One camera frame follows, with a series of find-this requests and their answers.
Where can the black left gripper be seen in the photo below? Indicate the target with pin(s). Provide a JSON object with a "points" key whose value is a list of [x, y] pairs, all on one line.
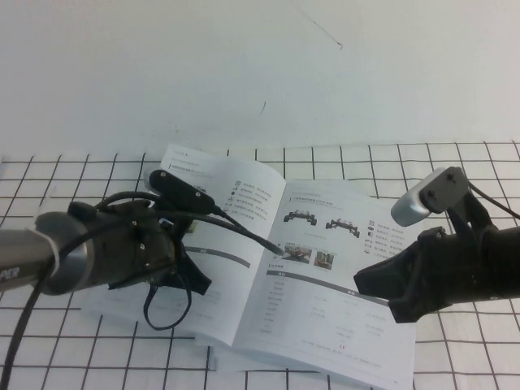
{"points": [[130, 248]]}

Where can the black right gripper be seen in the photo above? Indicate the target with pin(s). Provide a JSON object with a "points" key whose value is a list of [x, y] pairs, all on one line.
{"points": [[451, 272]]}

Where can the AgileX product brochure book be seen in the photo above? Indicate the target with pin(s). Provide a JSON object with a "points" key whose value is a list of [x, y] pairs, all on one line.
{"points": [[317, 337]]}

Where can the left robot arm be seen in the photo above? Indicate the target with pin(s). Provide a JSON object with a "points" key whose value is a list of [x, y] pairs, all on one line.
{"points": [[24, 264]]}

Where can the white black-grid tablecloth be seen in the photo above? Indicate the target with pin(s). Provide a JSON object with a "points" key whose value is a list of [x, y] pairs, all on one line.
{"points": [[61, 345]]}

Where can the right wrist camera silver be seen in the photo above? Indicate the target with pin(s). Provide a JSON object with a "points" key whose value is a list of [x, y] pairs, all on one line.
{"points": [[410, 211]]}

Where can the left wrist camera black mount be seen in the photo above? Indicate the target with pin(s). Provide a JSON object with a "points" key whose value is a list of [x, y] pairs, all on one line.
{"points": [[178, 191]]}

